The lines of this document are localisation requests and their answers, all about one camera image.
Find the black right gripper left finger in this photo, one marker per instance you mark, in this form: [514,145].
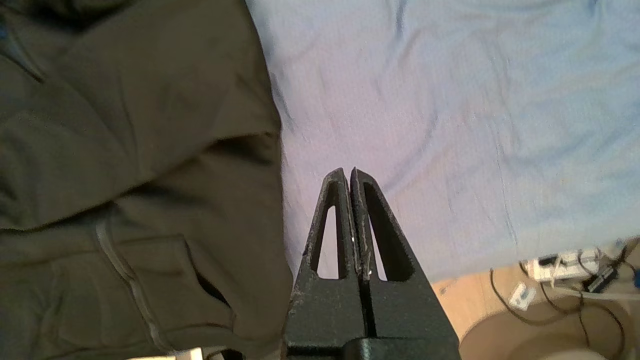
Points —
[325,310]

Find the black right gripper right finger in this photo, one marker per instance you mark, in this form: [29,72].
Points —
[407,310]

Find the black garment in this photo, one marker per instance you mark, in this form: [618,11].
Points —
[125,150]

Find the small white plug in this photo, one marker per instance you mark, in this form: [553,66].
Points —
[522,295]

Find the round beige object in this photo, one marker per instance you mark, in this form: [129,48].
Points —
[525,335]

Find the white power strip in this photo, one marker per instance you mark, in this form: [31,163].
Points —
[565,265]

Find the black power adapter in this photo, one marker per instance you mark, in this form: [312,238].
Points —
[602,280]

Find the blue bed sheet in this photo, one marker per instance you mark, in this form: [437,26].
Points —
[450,100]

